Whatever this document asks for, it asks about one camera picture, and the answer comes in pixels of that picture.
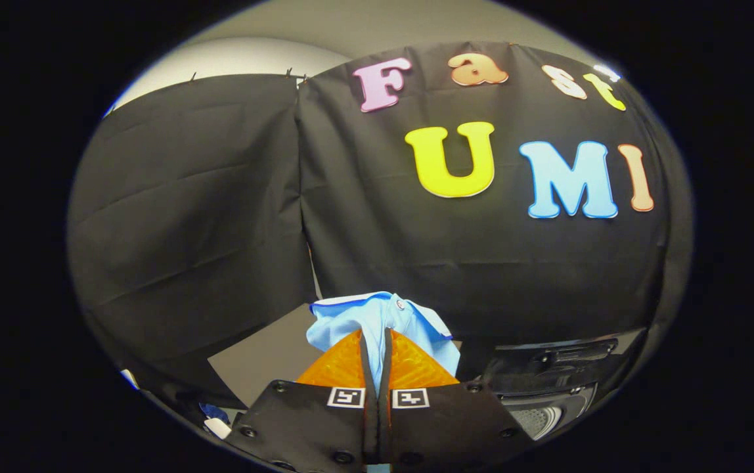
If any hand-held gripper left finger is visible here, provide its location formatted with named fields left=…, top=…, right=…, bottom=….
left=225, top=328, right=380, bottom=473

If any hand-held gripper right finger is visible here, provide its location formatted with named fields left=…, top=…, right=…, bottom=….
left=379, top=327, right=537, bottom=473

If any light blue polo shirt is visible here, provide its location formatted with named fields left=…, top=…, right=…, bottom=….
left=306, top=291, right=462, bottom=395

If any grey cabinet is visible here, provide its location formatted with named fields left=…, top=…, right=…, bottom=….
left=208, top=304, right=325, bottom=408

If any dark blue object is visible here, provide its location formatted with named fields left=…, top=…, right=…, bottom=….
left=198, top=401, right=230, bottom=424

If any black backdrop cloth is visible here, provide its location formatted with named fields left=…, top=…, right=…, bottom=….
left=67, top=41, right=693, bottom=408

